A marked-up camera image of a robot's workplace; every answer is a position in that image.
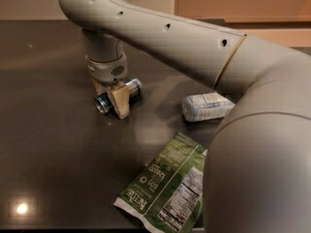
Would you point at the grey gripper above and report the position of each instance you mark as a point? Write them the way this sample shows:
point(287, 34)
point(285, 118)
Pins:
point(108, 71)

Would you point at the blue silver Red Bull can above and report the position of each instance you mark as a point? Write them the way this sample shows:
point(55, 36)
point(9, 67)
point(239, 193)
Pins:
point(104, 103)

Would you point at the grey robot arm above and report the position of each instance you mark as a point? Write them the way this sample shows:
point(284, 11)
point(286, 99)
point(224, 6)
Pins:
point(257, 176)

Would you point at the clear plastic water bottle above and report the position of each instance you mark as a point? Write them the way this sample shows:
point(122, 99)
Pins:
point(206, 106)

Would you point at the green chip bag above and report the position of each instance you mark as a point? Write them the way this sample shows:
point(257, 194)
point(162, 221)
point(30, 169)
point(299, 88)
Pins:
point(167, 195)

